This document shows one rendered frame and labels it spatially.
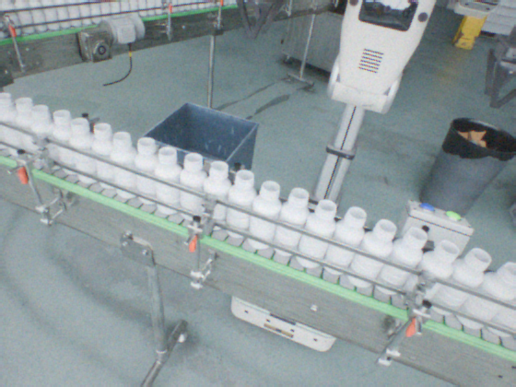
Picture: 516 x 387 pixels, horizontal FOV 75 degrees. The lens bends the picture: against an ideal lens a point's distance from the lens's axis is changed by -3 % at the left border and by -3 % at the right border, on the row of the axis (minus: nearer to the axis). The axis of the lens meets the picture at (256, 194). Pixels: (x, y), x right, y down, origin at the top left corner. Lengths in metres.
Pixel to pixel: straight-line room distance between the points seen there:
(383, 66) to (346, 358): 1.33
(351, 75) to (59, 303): 1.66
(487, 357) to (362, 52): 0.84
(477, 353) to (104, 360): 1.44
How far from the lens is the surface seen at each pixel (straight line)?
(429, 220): 0.86
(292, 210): 0.71
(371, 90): 1.17
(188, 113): 1.48
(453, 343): 0.87
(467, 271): 0.76
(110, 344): 1.82
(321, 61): 4.58
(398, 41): 1.13
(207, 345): 1.77
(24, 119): 1.03
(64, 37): 2.12
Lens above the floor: 1.60
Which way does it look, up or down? 40 degrees down
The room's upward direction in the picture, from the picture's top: 10 degrees clockwise
